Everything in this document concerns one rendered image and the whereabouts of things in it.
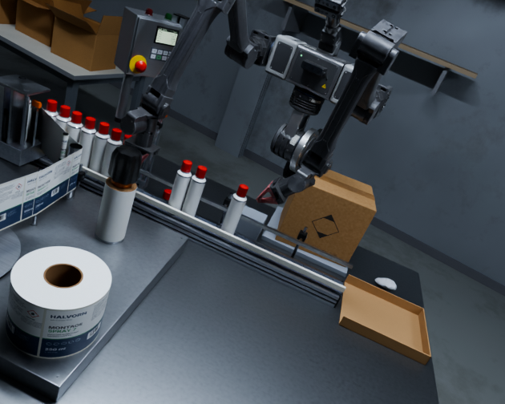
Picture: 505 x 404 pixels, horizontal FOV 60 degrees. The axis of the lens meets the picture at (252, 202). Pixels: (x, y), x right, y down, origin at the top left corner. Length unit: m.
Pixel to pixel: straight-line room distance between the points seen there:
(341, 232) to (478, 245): 2.83
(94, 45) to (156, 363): 2.39
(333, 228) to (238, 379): 0.73
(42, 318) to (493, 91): 3.72
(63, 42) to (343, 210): 2.33
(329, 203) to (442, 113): 2.61
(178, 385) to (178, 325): 0.19
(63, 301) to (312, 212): 0.98
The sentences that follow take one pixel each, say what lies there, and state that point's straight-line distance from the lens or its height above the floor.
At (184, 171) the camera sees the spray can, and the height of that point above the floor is 1.06.
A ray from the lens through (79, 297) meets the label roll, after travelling 0.98.
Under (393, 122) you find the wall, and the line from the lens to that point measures 4.17.
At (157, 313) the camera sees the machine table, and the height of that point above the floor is 0.83.
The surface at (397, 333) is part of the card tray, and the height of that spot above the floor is 0.83.
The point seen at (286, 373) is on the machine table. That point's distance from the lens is 1.26.
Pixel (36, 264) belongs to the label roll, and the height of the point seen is 1.02.
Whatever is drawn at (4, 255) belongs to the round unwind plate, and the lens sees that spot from 1.28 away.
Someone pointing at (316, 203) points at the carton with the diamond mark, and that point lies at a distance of 1.63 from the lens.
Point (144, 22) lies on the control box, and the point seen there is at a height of 1.46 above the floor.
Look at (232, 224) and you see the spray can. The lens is 1.51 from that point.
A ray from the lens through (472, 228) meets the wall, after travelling 4.35.
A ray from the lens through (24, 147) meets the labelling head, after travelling 1.68.
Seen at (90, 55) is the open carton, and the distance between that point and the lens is 3.19.
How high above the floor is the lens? 1.71
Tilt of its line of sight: 27 degrees down
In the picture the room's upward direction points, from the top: 22 degrees clockwise
